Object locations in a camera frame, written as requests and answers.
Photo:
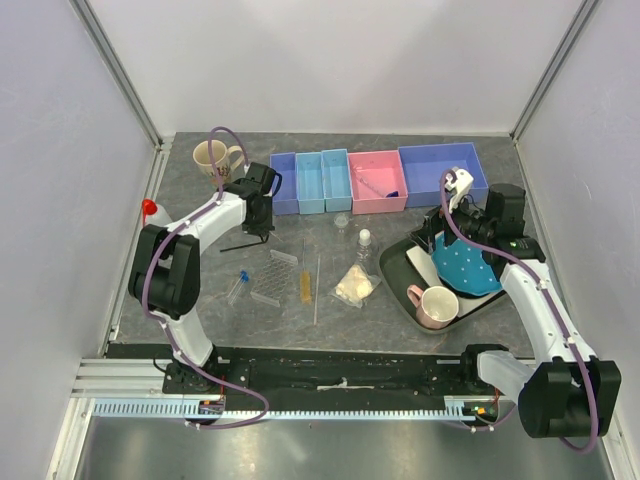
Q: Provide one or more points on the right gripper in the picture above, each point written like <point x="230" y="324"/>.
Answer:
<point x="426" y="237"/>

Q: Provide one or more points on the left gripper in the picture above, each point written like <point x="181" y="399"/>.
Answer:
<point x="264" y="227"/>

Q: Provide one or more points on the black metal ring stand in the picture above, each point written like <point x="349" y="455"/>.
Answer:
<point x="240" y="246"/>

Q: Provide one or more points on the blue base measuring cylinder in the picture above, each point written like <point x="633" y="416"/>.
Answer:
<point x="363" y="181"/>

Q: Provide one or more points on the glass dropper bottle white bulb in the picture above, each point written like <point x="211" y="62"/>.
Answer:
<point x="366" y="247"/>

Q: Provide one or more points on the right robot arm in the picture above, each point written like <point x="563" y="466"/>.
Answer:
<point x="569" y="392"/>

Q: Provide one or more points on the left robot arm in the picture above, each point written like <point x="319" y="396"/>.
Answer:
<point x="166" y="272"/>

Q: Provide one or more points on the small purple bin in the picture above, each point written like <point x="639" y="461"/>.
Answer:
<point x="285" y="201"/>

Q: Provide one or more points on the white square plate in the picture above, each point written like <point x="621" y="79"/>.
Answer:
<point x="426" y="269"/>

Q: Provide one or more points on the beige patterned mug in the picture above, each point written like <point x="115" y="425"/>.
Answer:
<point x="217" y="161"/>

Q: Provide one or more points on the blue dotted plate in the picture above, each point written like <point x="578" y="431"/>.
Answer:
<point x="463" y="268"/>

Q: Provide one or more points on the dark green tray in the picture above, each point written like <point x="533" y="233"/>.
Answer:
<point x="397" y="275"/>

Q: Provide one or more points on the left light blue bin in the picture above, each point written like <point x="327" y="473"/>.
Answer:
<point x="310" y="190"/>

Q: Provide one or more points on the light blue bin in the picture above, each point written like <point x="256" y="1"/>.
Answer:
<point x="310" y="190"/>
<point x="336" y="180"/>

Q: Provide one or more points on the large purple bin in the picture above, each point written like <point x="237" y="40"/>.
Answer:
<point x="423" y="166"/>

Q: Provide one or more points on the pink bin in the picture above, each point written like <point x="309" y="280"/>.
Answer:
<point x="384" y="170"/>

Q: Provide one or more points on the pink mug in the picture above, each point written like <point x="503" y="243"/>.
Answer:
<point x="436" y="306"/>

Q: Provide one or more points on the right light blue bin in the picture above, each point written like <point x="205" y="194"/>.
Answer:
<point x="336" y="180"/>

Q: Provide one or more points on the clear test tube rack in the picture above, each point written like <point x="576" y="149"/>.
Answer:
<point x="270" y="283"/>

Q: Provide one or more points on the small glass stopper bottle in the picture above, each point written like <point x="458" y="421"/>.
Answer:
<point x="341" y="222"/>

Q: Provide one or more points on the bag of white gloves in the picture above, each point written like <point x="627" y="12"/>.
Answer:
<point x="355" y="286"/>

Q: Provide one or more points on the brown test tube brush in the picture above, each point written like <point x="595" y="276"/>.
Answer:
<point x="305" y="279"/>

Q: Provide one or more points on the red cap wash bottle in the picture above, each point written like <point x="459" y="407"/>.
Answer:
<point x="155" y="220"/>

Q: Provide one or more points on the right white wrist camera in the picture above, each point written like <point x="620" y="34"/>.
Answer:
<point x="458" y="183"/>

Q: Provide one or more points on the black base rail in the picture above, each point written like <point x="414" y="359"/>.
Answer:
<point x="299" y="381"/>

